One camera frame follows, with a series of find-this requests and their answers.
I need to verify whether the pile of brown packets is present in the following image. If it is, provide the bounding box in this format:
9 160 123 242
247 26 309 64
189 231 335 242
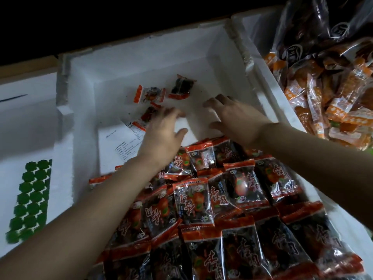
263 0 373 152

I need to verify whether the person's right forearm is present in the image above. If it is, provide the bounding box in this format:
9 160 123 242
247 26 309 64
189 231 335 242
256 122 373 228

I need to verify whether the person's right hand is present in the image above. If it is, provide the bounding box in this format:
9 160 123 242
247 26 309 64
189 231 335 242
202 94 275 151

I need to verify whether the person's left hand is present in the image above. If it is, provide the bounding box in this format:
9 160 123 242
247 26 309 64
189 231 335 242
135 107 190 174

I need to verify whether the black metal guard rail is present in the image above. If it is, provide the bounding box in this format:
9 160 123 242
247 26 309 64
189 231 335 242
0 0 292 68

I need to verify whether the small white paper slip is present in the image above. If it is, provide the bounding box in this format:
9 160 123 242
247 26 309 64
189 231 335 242
98 116 149 175

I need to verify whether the person's left forearm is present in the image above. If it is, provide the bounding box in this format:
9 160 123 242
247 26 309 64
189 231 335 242
0 157 161 280

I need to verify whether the pile of dark red packets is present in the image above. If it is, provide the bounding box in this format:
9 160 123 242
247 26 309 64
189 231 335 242
87 74 368 280

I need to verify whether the green leaf-pattern sheet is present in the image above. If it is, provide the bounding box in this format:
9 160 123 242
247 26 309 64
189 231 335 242
5 159 53 244

